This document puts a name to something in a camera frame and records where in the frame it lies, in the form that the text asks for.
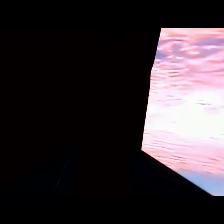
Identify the dark red garment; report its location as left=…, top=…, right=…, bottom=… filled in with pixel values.
left=0, top=27, right=162, bottom=197

